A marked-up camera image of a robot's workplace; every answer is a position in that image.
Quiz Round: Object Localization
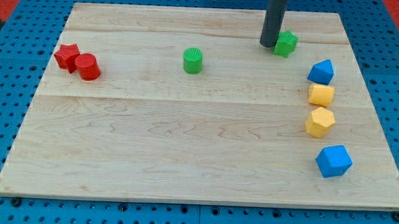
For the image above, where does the light wooden board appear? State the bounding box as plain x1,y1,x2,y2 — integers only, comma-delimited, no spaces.
0,3,399,211

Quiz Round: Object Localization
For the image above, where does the blue cube block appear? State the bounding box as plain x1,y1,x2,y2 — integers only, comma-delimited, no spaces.
315,145,353,177

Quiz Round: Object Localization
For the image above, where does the red cylinder block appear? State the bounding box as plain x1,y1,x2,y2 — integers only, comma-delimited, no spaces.
75,53,101,81

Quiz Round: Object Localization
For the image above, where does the green star block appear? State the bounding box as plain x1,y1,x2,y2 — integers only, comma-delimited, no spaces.
274,30,299,58

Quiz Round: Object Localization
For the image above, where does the blue pentagon block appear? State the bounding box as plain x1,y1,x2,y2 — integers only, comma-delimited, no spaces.
307,59,334,85

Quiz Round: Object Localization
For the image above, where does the red star block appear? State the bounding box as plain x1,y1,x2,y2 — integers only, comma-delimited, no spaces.
54,44,80,74

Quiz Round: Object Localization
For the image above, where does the green cylinder block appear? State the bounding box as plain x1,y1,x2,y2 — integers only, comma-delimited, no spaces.
183,47,204,75

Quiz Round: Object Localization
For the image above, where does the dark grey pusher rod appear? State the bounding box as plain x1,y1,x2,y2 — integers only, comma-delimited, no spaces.
260,0,288,48

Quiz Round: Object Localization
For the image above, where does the yellow hexagon block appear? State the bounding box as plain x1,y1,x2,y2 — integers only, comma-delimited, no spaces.
305,107,336,138

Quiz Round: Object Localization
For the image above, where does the yellow square block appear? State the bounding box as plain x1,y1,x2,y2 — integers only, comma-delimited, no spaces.
308,83,335,107

